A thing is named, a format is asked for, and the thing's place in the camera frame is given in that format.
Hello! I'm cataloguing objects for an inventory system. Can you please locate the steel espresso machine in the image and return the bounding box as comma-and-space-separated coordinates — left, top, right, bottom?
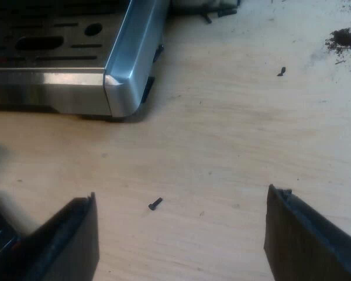
0, 0, 171, 118

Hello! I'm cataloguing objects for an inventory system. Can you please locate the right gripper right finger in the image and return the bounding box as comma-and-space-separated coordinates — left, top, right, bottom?
263, 184, 351, 281

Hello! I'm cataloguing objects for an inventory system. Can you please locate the small black screw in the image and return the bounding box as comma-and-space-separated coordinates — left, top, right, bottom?
148, 197, 164, 210

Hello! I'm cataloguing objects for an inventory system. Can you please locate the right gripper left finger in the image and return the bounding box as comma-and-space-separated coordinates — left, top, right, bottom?
0, 191, 101, 281

